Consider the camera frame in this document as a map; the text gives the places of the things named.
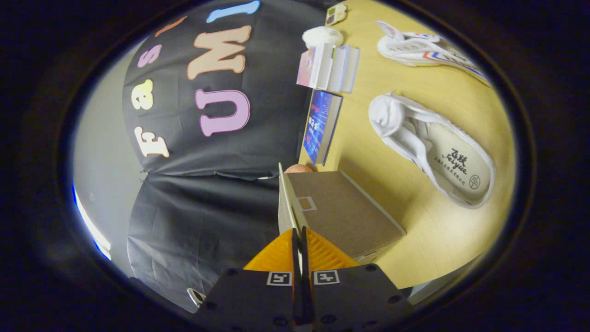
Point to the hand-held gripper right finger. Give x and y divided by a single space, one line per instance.
355 295

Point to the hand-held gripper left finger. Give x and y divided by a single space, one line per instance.
258 299

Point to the brown cardboard storage box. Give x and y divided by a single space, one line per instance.
341 212

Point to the white canvas shoe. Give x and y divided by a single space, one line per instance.
456 170
428 48

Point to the black backdrop cloth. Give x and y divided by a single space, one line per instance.
216 184

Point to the orange textured ball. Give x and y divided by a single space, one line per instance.
299 169

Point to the blue cover book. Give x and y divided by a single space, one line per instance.
319 124

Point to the grey-blue book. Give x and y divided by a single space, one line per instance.
351 69

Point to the thin white book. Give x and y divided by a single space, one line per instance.
339 69

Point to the white fluffy puff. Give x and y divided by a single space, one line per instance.
322 37

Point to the small compartment palette tray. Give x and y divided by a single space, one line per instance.
335 14

